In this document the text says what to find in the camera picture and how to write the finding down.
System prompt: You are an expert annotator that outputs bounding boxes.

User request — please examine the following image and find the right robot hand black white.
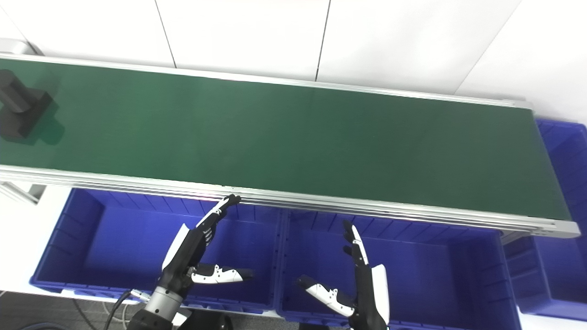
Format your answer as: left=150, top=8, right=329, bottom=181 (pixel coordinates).
left=296, top=221, right=391, bottom=330

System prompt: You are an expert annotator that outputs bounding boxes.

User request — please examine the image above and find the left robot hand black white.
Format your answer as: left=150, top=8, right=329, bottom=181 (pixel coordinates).
left=160, top=194, right=254, bottom=295

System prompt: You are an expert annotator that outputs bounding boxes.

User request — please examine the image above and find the black cylinder-on-block part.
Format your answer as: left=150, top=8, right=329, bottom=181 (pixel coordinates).
left=0, top=70, right=54, bottom=141

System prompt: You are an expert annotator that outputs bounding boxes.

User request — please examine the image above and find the blue plastic bin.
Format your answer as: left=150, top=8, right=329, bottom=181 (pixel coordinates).
left=275, top=209, right=523, bottom=330
left=30, top=187, right=283, bottom=318
left=502, top=118, right=587, bottom=321

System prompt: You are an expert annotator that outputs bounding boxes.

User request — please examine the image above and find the aluminium conveyor support leg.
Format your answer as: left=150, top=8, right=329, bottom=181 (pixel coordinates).
left=0, top=181, right=47, bottom=205

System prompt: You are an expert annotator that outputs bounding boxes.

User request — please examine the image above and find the thin white cable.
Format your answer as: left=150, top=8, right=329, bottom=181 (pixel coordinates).
left=110, top=300, right=138, bottom=326

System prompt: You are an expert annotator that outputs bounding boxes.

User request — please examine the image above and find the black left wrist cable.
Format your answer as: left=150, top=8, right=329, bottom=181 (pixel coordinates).
left=103, top=289, right=152, bottom=330

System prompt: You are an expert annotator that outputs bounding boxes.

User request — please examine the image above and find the green conveyor belt aluminium frame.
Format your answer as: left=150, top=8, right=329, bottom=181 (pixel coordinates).
left=0, top=53, right=582, bottom=239

